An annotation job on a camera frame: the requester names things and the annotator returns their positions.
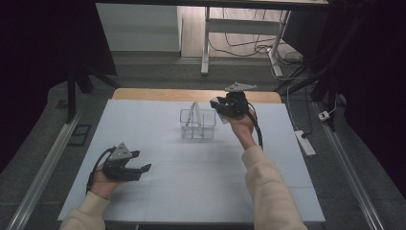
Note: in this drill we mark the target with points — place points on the white power strip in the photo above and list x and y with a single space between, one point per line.
305 144

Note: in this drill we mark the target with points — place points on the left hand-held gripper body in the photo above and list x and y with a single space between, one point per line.
121 172

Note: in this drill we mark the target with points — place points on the black metal stand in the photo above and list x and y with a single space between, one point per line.
72 96
325 80

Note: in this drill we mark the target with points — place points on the clear plastic organizer box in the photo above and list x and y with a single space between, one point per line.
204 126

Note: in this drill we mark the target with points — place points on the aluminium rail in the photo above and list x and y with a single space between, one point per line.
44 172
351 172

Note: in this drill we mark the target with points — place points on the small white adapter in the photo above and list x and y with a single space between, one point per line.
324 115

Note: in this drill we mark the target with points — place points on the person's right hand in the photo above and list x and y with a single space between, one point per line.
244 129

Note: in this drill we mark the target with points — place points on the white cabinet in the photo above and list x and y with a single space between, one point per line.
140 28

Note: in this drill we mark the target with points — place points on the wooden table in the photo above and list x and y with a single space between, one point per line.
159 95

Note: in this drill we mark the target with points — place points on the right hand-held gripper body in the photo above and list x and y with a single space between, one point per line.
236 105

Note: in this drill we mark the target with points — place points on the person's left hand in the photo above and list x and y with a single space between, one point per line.
103 185

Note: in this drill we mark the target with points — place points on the silver pen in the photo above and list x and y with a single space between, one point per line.
191 113

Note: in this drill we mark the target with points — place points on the dark curtain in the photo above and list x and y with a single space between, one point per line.
35 57
379 89

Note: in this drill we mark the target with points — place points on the white table mat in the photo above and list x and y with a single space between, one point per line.
178 198

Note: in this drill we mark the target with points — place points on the black plug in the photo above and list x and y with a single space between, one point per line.
304 135

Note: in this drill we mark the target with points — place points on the white desk frame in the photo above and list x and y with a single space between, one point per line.
239 26

